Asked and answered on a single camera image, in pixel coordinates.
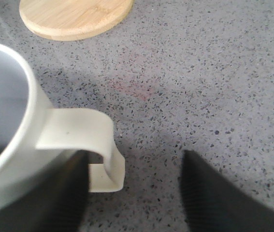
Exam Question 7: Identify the wooden mug tree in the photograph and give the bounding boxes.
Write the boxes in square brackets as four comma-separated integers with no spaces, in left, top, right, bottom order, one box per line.
[19,0,133,41]

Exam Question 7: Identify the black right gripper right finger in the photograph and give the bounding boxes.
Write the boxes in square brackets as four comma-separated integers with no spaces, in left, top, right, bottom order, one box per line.
[180,150,274,232]

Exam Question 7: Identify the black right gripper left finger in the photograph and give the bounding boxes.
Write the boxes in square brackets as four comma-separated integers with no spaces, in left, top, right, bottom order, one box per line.
[0,149,89,232]

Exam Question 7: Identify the cream HOME mug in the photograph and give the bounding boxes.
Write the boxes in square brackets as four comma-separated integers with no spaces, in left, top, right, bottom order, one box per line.
[0,44,125,210]

